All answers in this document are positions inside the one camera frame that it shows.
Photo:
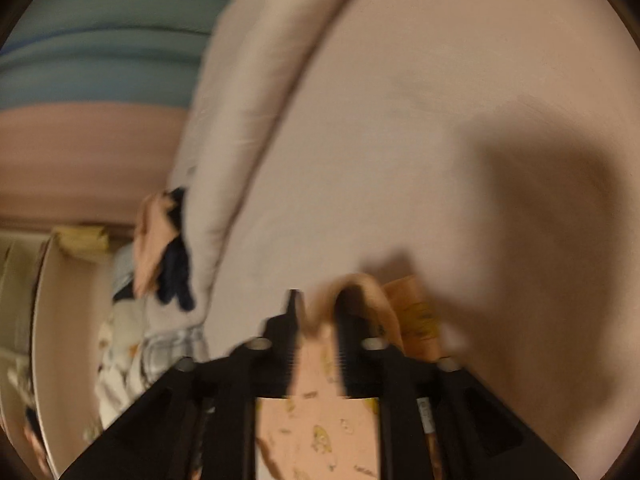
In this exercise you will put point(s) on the rolled pink duvet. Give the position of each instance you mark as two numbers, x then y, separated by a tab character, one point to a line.
225	135

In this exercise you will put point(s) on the yellow pleated cloth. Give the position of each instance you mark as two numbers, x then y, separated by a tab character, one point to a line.
82	241

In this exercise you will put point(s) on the folded peach clothes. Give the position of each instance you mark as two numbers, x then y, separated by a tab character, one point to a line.
152	240

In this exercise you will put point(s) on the peach printed long-sleeve shirt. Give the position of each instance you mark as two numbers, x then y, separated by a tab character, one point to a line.
320	430

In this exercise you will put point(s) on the plaid blanket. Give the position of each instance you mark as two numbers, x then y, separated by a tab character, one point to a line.
170	355

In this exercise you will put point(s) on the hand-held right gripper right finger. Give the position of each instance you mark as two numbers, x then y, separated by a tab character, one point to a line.
400	400

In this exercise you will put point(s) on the dark navy clothes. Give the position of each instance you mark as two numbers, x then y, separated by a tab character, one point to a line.
177	270

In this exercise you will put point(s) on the white cloth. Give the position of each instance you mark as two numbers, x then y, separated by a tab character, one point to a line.
117	360

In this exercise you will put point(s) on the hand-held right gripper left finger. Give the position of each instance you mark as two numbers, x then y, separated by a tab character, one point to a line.
235	400

